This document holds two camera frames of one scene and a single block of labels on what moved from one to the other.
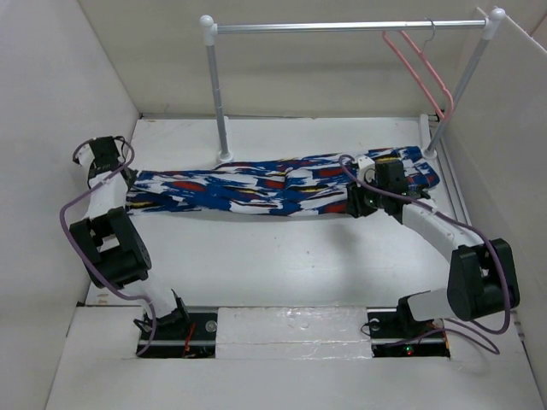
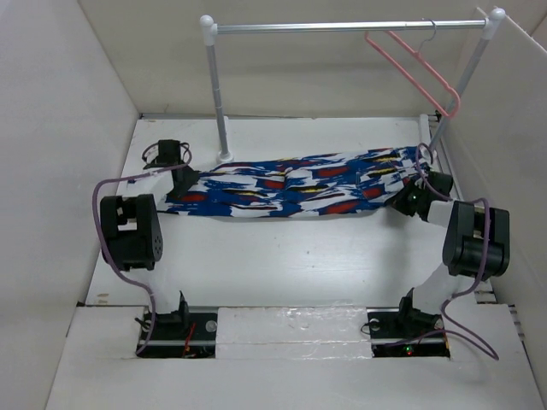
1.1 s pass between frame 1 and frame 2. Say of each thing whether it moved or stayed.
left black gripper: moved
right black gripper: moved
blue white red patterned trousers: stayed
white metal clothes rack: stayed
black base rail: stayed
